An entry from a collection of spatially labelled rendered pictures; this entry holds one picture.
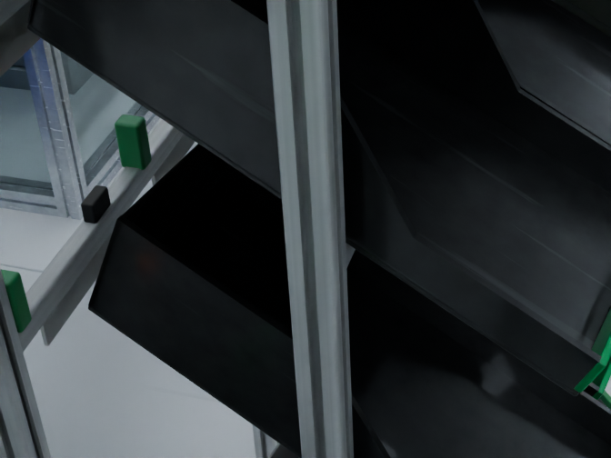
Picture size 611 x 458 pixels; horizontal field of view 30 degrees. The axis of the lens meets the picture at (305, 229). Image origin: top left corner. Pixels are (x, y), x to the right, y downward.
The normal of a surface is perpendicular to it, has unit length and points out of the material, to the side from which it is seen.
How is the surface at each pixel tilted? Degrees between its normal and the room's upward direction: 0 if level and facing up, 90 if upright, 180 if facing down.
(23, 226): 0
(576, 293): 25
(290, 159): 90
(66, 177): 90
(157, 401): 0
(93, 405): 0
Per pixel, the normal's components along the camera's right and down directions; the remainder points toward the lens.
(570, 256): 0.33, -0.62
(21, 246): -0.05, -0.80
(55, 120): -0.30, 0.58
